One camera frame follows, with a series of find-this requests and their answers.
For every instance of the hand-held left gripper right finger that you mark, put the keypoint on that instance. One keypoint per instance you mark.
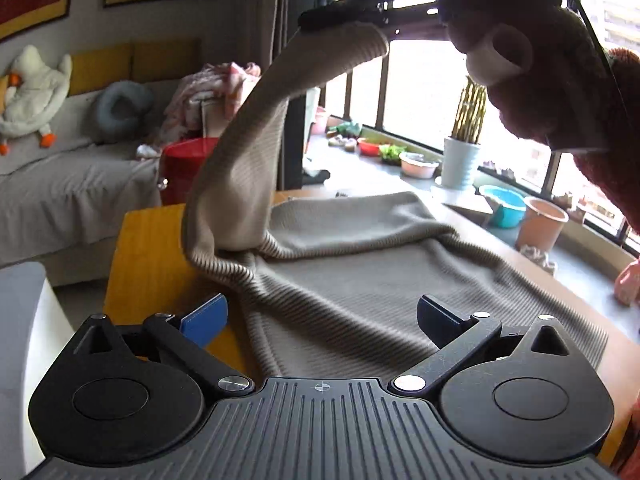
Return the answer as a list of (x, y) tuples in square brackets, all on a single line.
[(440, 320)]

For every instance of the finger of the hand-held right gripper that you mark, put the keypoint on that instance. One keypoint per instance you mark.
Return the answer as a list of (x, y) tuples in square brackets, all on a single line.
[(340, 15)]

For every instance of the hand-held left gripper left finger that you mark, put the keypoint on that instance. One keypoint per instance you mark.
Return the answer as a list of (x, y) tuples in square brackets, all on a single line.
[(202, 320)]

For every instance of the grey striped sweater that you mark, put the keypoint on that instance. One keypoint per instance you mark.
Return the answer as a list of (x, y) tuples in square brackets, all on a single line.
[(350, 285)]

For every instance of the pile of pink clothes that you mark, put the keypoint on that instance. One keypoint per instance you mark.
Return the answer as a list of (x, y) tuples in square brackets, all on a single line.
[(192, 95)]

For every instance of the person's right hand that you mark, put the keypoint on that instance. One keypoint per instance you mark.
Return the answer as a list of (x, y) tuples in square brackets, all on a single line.
[(540, 100)]

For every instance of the pink basin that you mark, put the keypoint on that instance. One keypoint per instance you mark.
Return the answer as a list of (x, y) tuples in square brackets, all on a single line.
[(320, 122)]

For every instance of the green toy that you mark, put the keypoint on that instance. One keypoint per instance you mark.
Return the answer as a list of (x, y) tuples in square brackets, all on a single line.
[(348, 127)]

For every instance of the small brown stool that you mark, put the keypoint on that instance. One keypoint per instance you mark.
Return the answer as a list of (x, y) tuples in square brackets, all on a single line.
[(467, 207)]

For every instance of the beige curtain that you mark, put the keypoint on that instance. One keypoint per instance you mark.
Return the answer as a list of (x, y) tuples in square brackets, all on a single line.
[(295, 125)]

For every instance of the small pale shoes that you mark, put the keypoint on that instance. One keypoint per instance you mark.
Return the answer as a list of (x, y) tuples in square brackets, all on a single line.
[(342, 141)]

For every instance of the blue basin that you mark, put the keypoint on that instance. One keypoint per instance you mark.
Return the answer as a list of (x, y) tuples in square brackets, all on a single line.
[(505, 210)]

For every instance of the pink bucket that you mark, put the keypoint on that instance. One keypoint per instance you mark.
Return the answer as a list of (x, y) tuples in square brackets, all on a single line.
[(540, 227)]

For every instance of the small red basin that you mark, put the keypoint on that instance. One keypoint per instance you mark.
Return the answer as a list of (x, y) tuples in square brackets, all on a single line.
[(370, 148)]

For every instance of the tray of green plants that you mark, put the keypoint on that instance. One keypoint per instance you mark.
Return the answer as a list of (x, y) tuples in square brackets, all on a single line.
[(392, 154)]

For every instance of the red plastic bucket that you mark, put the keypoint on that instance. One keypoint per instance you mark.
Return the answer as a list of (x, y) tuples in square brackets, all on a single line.
[(182, 170)]

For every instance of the pink and white bowl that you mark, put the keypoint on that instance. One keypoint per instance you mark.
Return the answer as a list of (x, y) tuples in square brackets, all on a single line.
[(419, 167)]

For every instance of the potted palm in white pot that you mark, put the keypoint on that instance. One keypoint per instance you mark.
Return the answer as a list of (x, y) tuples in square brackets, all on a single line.
[(460, 165)]

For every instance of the small white toy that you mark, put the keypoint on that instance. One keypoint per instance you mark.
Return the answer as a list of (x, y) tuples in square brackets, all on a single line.
[(148, 152)]

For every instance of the yellow back cushion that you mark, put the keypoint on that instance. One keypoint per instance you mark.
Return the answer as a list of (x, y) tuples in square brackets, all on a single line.
[(100, 67), (165, 60)]

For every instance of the white marble side table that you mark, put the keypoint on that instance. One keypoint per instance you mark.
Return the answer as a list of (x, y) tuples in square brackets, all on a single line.
[(25, 360)]

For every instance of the grey covered sofa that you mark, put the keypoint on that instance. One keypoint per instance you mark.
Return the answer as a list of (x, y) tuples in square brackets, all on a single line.
[(65, 195)]

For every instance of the pink object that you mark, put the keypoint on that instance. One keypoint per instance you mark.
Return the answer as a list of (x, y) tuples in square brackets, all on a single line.
[(629, 285)]

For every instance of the blue-grey neck pillow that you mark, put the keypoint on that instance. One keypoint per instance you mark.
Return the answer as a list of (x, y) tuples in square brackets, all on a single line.
[(107, 115)]

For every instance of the white goose plush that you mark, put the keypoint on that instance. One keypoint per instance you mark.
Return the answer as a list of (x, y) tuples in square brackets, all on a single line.
[(35, 95)]

